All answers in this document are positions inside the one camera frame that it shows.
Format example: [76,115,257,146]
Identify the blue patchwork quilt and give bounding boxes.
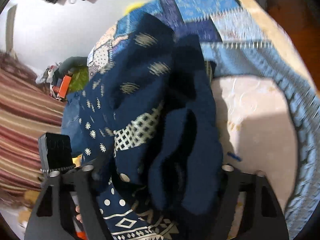
[87,0,319,239]

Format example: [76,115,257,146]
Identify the navy patterned hooded jacket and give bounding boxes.
[79,14,223,239]

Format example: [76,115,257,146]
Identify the white air conditioner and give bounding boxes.
[5,5,17,53]

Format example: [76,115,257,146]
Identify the striped red curtain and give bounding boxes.
[1,52,65,206]

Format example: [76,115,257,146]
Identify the green covered side table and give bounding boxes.
[67,67,89,93]

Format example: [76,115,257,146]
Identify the orange box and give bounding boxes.
[53,75,72,99]

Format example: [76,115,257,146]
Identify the folded blue jeans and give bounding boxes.
[61,91,85,158]

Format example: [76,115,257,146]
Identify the person left hand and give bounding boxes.
[75,205,83,223]

